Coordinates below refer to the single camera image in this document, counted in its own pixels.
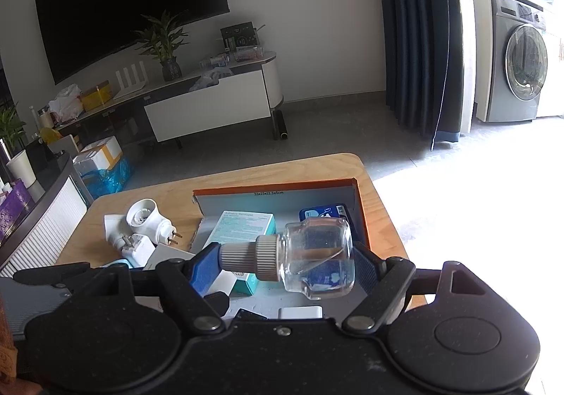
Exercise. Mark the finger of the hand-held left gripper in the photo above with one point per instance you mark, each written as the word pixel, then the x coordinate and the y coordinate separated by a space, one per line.
pixel 48 275

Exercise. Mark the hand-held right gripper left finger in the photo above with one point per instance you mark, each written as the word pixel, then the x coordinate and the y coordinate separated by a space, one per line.
pixel 205 271

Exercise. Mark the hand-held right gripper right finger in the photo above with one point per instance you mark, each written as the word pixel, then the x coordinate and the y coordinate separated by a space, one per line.
pixel 363 271

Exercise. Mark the white cardboard box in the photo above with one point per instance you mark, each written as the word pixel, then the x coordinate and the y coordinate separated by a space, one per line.
pixel 172 255

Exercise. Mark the clear glass bottle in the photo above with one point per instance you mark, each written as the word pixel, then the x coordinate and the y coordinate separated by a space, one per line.
pixel 317 258

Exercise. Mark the black plug charger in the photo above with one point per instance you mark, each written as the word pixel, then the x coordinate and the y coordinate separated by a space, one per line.
pixel 249 315

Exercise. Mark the teal cardboard box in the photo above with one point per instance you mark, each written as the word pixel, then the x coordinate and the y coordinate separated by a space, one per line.
pixel 246 223

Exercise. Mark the white plug-in socket adapter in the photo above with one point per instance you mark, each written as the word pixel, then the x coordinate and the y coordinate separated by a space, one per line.
pixel 150 219
pixel 139 252

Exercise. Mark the white plug charger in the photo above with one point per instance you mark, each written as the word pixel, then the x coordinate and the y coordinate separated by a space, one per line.
pixel 299 312

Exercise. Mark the orange cardboard box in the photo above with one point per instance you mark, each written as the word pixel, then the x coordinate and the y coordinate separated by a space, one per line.
pixel 308 197

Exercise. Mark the person's left forearm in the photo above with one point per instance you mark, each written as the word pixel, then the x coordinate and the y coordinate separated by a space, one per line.
pixel 6 333

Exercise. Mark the curved ribbed counter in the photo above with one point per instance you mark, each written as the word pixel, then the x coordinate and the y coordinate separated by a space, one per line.
pixel 53 219

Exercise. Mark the purple patterned box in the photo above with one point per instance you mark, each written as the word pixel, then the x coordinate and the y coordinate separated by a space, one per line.
pixel 15 212

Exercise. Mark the white paper cup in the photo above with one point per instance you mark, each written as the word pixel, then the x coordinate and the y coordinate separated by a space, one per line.
pixel 21 168

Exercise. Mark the blue plastic bag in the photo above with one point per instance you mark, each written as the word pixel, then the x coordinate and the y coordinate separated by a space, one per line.
pixel 108 181

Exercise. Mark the black holder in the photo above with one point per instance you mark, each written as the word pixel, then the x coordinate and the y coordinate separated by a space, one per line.
pixel 37 155

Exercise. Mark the steel thermos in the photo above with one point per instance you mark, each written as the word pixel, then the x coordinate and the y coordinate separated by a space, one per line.
pixel 4 157

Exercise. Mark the white box with yellow tape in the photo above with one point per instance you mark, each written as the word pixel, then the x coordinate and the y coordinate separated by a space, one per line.
pixel 99 155

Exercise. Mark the yellow packet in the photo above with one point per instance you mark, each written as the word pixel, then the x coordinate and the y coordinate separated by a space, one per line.
pixel 49 135

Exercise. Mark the leafy green potted plant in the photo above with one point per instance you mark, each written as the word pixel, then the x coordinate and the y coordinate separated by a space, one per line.
pixel 11 126

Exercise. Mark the white and dark TV cabinet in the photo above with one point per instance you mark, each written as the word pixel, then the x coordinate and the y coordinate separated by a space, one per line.
pixel 207 108

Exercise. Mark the black roll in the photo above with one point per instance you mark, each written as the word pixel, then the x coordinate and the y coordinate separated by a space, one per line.
pixel 280 126

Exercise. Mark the white plastic bag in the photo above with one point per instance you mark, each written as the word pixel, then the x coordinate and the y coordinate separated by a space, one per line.
pixel 66 104

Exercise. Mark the crumpled grey plastic bag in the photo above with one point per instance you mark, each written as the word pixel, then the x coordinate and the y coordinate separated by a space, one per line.
pixel 211 78

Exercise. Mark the white router with antennas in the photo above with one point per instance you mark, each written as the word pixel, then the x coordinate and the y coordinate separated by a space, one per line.
pixel 130 86

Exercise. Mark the potted plant in dark vase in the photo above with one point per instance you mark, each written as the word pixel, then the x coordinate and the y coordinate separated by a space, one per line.
pixel 169 69

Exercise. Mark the clear plastic box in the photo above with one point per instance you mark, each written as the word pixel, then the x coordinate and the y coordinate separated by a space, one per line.
pixel 249 53

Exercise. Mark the black and green box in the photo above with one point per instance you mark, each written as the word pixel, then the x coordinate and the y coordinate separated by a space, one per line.
pixel 238 34

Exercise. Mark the dark blue curtain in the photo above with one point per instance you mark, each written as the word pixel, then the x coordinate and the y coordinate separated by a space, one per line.
pixel 418 34

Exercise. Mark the silver washing machine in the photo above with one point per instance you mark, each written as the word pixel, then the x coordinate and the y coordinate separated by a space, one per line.
pixel 520 60

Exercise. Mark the black wall television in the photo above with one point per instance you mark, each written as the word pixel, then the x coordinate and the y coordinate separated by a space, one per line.
pixel 123 12

